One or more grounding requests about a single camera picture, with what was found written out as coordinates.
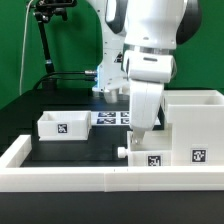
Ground white front drawer with tag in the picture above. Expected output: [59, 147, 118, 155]
[118, 130, 172, 166]

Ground black cables at base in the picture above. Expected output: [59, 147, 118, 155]
[32, 69, 99, 91]

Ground black camera stand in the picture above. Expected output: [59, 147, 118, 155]
[34, 0, 77, 91]

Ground white drawer cabinet box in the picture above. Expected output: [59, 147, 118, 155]
[162, 90, 224, 166]

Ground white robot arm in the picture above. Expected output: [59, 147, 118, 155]
[86, 0, 202, 144]

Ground white workspace border frame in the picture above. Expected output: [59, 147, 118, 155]
[0, 135, 224, 192]

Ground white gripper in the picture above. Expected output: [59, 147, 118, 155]
[129, 80, 164, 145]

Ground white hanging cable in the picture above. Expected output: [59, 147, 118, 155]
[18, 0, 35, 96]

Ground white rear drawer with tag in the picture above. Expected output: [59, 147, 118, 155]
[37, 111, 92, 141]

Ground white marker tag plate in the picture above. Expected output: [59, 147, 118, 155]
[90, 110, 162, 127]

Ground white drawer with tag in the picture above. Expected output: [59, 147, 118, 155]
[37, 111, 92, 141]
[118, 130, 172, 166]

